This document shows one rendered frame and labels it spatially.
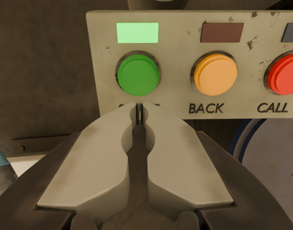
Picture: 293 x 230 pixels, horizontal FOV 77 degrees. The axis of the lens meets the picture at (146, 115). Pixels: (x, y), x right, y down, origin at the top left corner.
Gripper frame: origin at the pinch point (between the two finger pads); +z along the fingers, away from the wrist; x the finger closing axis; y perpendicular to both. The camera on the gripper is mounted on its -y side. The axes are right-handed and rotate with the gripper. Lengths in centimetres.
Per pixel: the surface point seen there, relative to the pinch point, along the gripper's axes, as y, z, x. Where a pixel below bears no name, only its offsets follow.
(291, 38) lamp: -3.3, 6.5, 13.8
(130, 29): -4.1, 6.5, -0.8
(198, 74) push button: -0.2, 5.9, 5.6
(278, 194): 29.6, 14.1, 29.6
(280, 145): 19.1, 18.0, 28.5
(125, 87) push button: 1.0, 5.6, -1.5
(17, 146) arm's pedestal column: 47, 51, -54
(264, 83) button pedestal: 1.1, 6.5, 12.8
